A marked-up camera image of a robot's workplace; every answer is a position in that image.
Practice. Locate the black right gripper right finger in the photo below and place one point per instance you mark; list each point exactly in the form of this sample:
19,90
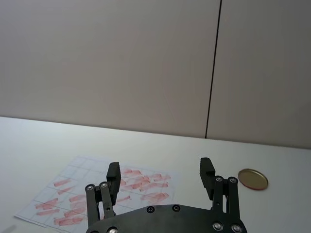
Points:
206,177

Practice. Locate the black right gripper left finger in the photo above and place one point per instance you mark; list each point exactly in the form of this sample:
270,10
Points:
112,180

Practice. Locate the round gold metal lid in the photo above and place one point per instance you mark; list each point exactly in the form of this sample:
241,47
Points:
253,179

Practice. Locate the white paper with red marks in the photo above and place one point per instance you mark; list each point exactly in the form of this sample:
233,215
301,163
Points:
143,184

